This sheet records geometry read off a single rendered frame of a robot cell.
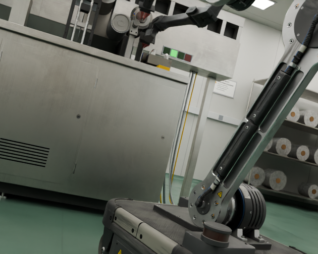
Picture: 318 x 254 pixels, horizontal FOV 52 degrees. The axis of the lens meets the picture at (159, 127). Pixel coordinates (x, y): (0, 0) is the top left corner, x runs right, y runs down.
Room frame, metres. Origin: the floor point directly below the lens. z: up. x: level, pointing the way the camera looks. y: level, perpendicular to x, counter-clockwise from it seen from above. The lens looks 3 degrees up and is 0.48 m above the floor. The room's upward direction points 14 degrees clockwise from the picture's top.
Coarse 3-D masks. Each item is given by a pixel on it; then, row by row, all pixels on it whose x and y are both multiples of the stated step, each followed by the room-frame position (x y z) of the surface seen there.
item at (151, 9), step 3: (144, 0) 1.94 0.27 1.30; (147, 0) 1.92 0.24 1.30; (138, 3) 1.99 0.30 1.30; (141, 3) 1.97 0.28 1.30; (144, 3) 1.94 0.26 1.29; (147, 3) 1.93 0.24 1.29; (150, 3) 1.93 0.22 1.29; (141, 6) 1.95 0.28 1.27; (144, 6) 1.95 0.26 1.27; (147, 6) 1.95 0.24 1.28; (150, 6) 1.95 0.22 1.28; (153, 6) 2.00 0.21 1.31; (147, 9) 1.96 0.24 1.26; (150, 9) 1.97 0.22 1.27; (153, 9) 1.98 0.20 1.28; (153, 12) 1.98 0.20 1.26
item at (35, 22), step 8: (0, 8) 2.16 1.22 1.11; (8, 8) 2.17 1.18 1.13; (0, 16) 2.16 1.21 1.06; (8, 16) 2.17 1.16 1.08; (32, 16) 2.21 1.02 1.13; (32, 24) 2.22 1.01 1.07; (40, 24) 2.23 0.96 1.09; (48, 24) 2.24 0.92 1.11; (56, 24) 2.26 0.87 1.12; (48, 32) 2.25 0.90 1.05; (56, 32) 2.26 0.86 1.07; (80, 32) 2.31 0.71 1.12; (88, 32) 2.32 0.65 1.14; (80, 40) 2.31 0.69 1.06; (96, 40) 2.34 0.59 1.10; (104, 40) 2.36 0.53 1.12; (112, 40) 2.37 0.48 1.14; (104, 48) 2.36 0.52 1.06; (112, 48) 2.37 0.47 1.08
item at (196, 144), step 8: (208, 80) 2.78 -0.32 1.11; (208, 88) 2.77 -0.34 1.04; (208, 96) 2.78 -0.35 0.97; (208, 104) 2.78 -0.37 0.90; (200, 112) 2.79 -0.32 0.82; (200, 120) 2.77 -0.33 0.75; (200, 128) 2.77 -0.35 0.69; (200, 136) 2.78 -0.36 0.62; (192, 144) 2.80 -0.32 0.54; (200, 144) 2.78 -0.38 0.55; (192, 152) 2.77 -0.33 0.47; (192, 160) 2.77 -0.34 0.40; (192, 168) 2.78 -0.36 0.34; (184, 176) 2.81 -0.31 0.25; (192, 176) 2.78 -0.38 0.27; (184, 184) 2.77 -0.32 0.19; (184, 192) 2.77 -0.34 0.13
